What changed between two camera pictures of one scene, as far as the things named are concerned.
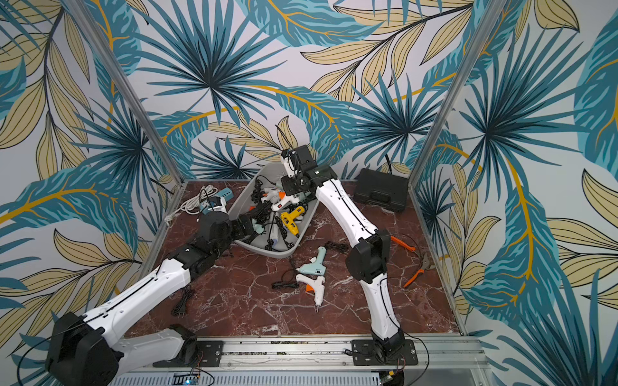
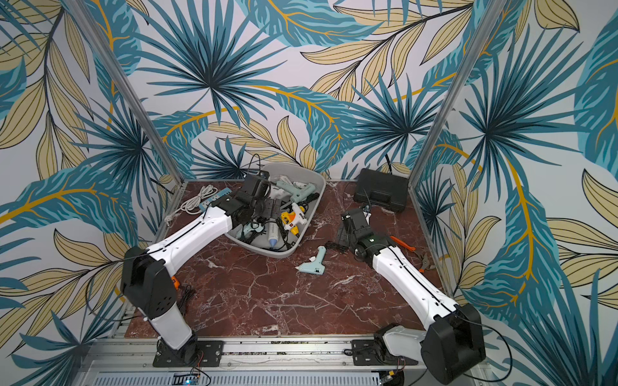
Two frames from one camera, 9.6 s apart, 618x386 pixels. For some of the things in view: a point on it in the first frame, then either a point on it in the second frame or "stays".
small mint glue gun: x=318 y=267 stays
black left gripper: x=240 y=231 -> x=269 y=211
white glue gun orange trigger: x=315 y=285 -> x=294 y=217
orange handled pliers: x=426 y=264 stays
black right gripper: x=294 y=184 -> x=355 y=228
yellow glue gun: x=287 y=219 stays
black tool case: x=381 y=189 stays
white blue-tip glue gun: x=274 y=234 stays
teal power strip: x=207 y=204 stays
